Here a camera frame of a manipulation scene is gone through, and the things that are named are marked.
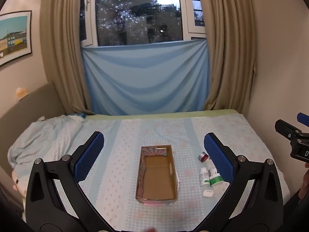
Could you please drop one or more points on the white earbuds case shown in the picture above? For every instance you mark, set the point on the white earbuds case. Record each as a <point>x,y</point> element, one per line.
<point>207,193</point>

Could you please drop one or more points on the light blue hanging cloth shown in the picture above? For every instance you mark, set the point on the light blue hanging cloth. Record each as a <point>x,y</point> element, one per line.
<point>144,77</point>

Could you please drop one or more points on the white framed window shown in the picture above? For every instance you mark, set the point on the white framed window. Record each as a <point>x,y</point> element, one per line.
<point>137,12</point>

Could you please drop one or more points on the small white pill bottle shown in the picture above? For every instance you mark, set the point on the small white pill bottle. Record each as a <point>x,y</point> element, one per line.
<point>212,171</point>

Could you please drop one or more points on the tall white green-label bottle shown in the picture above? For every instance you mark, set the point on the tall white green-label bottle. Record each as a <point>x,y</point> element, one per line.
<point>204,177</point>

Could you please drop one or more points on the pink patterned cardboard box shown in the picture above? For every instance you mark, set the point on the pink patterned cardboard box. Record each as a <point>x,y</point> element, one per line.
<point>157,181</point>

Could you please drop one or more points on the red jar with silver lid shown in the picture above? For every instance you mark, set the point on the red jar with silver lid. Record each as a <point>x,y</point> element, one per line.
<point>204,157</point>

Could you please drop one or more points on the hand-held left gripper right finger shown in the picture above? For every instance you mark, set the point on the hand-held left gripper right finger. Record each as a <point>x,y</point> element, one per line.
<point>219,157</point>

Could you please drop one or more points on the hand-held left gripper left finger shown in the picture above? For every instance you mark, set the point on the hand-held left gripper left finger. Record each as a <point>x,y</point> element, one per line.
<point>88,157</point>

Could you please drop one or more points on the crumpled light blue blanket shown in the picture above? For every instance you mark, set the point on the crumpled light blue blanket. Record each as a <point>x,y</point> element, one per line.
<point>43,137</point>

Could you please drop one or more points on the beige curtain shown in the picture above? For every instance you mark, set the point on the beige curtain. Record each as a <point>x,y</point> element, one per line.
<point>229,53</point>
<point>62,53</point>

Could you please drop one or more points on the person's right hand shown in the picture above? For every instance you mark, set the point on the person's right hand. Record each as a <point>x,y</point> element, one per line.
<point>303,191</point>

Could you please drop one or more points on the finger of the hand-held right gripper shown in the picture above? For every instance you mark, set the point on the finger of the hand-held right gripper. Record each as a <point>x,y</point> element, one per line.
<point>286,129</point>
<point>304,119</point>

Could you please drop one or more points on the framed wall picture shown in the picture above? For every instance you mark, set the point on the framed wall picture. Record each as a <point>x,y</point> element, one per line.
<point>14,36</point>

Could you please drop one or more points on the grey padded headboard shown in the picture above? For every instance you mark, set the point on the grey padded headboard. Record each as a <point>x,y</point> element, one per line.
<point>36,104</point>

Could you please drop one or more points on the blue patterned cloth item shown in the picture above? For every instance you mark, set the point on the blue patterned cloth item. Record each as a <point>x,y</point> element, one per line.
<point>78,115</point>

